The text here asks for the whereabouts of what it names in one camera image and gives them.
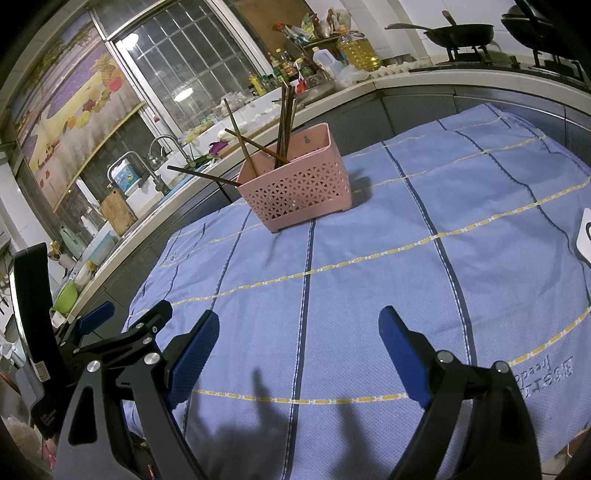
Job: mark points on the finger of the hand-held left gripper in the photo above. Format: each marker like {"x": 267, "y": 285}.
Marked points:
{"x": 97, "y": 317}
{"x": 152, "y": 318}

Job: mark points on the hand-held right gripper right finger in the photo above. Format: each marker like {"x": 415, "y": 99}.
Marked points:
{"x": 406, "y": 355}

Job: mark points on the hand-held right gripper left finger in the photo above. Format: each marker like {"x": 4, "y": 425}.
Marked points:
{"x": 194, "y": 355}

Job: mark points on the pink plastic utensil basket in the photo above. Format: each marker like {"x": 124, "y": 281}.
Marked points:
{"x": 300, "y": 194}

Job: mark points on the light brown chopstick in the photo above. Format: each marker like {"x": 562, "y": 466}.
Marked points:
{"x": 251, "y": 144}
{"x": 240, "y": 138}
{"x": 292, "y": 131}

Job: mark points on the dark brown chopstick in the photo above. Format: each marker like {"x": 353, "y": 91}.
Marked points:
{"x": 291, "y": 124}

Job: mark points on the green plastic bowl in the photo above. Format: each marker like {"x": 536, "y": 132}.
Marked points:
{"x": 65, "y": 299}

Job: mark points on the light blue plastic basin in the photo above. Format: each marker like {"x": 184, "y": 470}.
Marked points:
{"x": 101, "y": 249}

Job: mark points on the green thermos jug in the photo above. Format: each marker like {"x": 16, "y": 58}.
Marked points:
{"x": 69, "y": 242}

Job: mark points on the blue striped cloth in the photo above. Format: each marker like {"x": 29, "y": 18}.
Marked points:
{"x": 369, "y": 277}

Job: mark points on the wooden cutting board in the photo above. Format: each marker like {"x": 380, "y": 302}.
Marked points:
{"x": 119, "y": 212}

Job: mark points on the tall metal faucet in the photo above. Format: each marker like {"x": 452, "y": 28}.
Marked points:
{"x": 157, "y": 177}

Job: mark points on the white blue detergent bottle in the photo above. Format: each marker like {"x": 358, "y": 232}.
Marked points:
{"x": 125, "y": 177}

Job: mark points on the curved metal faucet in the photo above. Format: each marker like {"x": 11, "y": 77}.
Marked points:
{"x": 182, "y": 150}

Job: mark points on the purple vegetable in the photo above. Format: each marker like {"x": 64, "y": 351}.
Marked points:
{"x": 218, "y": 149}

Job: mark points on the white tag with circle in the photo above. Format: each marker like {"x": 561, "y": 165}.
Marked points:
{"x": 584, "y": 244}

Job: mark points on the barred window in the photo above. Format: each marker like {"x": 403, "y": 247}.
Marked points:
{"x": 194, "y": 60}

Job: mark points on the row of condiment bottles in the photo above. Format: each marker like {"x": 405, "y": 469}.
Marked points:
{"x": 286, "y": 69}

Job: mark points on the white plastic bag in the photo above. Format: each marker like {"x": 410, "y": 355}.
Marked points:
{"x": 351, "y": 76}

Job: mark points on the white egg tray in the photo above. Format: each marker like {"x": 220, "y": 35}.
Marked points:
{"x": 392, "y": 70}

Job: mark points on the white plastic jug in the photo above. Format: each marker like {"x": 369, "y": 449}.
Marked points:
{"x": 325, "y": 62}

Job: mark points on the large yellow oil bottle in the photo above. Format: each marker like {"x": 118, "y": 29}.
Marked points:
{"x": 358, "y": 53}

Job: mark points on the gas stove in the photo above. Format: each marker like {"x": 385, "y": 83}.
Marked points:
{"x": 508, "y": 64}

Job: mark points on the black wok with ladle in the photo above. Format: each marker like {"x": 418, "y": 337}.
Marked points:
{"x": 461, "y": 34}

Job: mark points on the black wok with lid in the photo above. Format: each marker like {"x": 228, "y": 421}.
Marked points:
{"x": 540, "y": 23}

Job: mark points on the fruit print wall poster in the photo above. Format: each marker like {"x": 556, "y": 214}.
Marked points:
{"x": 74, "y": 115}

